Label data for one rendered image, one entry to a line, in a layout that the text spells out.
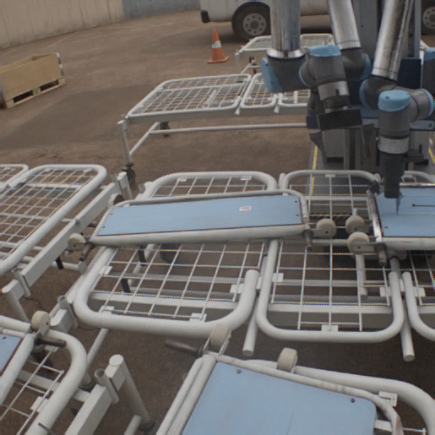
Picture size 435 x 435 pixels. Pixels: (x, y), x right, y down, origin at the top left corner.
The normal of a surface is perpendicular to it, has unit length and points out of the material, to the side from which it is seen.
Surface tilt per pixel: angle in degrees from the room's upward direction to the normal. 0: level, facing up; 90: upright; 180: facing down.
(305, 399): 8
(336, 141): 90
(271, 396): 8
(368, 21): 90
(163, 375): 0
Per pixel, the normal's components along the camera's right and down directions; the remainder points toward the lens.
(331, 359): -0.12, -0.84
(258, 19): -0.07, 0.54
